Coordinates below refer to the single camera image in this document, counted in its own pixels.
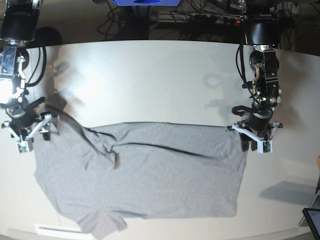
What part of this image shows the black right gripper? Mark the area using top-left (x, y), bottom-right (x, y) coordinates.
top-left (4, 98), bottom-right (42, 129)

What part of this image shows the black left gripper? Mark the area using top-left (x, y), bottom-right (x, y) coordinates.
top-left (244, 108), bottom-right (273, 137)

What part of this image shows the grey T-shirt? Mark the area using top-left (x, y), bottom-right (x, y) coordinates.
top-left (32, 106), bottom-right (248, 240)

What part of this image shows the black tablet screen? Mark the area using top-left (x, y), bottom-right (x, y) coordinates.
top-left (302, 208), bottom-right (320, 240)

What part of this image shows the white paper strip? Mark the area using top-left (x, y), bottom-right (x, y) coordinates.
top-left (34, 223), bottom-right (83, 235)

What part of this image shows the black power strip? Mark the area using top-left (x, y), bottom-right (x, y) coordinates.
top-left (190, 14), bottom-right (241, 26)

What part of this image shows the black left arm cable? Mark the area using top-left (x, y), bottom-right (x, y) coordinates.
top-left (24, 46), bottom-right (48, 87)

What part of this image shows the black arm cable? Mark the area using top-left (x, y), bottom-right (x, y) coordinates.
top-left (236, 43), bottom-right (253, 97)
top-left (24, 46), bottom-right (48, 87)

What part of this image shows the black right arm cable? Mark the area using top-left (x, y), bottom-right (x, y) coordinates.
top-left (236, 43), bottom-right (253, 97)

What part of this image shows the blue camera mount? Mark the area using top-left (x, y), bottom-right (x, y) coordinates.
top-left (112, 0), bottom-right (180, 7)

